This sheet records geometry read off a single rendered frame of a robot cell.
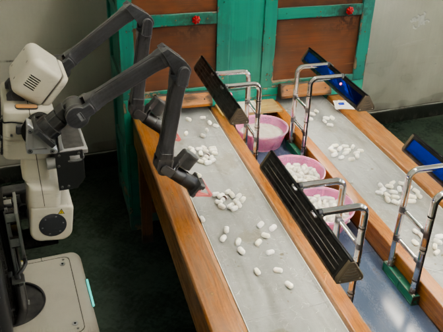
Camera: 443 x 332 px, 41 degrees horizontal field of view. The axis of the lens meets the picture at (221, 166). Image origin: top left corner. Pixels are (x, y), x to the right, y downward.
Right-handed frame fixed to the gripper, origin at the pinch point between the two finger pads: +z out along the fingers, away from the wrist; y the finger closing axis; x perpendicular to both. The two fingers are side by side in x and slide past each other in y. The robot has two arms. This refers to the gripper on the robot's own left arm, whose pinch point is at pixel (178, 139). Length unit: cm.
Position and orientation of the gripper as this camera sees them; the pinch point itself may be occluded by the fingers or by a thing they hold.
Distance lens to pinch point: 267.1
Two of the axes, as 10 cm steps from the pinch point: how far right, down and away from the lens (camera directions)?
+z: 7.1, 4.8, 5.1
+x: -6.5, 7.3, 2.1
